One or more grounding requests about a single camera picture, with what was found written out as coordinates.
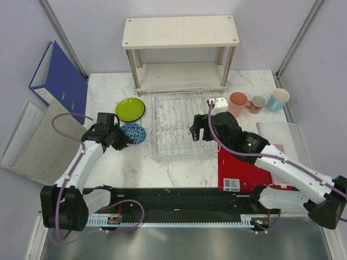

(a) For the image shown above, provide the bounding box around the green plastic plate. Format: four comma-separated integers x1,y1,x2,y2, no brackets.
115,97,145,122

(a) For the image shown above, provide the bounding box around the clear plastic sheet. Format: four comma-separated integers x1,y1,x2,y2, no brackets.
256,122,309,167

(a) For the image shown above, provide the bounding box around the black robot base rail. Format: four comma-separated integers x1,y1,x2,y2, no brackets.
98,185,279,222

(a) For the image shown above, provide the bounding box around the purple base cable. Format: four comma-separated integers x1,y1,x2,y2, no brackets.
48,199,147,246
250,207,282,235

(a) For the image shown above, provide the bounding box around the orange dotted mug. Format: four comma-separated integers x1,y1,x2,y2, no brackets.
249,96,266,114

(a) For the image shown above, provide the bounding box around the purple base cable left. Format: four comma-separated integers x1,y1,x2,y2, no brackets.
48,199,147,246

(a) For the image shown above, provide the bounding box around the white wire dish rack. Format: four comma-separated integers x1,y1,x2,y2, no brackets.
147,81,219,161

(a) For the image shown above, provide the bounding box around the grey folder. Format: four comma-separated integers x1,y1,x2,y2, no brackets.
1,101,80,185

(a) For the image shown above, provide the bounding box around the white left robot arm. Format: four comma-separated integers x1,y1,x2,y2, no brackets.
40,113,133,231

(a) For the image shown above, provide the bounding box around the pink plastic tumbler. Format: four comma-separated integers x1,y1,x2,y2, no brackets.
228,92,250,118

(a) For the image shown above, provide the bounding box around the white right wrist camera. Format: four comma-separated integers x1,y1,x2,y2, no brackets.
207,97,228,115

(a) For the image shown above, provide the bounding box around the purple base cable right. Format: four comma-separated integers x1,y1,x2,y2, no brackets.
250,207,282,235

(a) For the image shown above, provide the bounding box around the blue ring binder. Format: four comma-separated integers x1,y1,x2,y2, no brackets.
29,41,88,115

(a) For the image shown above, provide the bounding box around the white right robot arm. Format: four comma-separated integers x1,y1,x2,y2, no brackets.
189,112,346,230

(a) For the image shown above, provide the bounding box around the red patterned bowl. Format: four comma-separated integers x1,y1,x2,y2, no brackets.
121,122,146,145

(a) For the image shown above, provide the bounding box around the light wooden two-tier shelf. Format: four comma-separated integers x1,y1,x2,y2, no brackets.
122,15,240,95

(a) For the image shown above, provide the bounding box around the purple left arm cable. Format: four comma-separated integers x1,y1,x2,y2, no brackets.
51,113,95,241

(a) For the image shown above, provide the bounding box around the blue ceramic mug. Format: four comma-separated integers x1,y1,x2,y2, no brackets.
267,88,290,113

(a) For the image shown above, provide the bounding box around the white slotted cable duct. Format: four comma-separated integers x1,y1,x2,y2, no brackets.
86,216,254,228

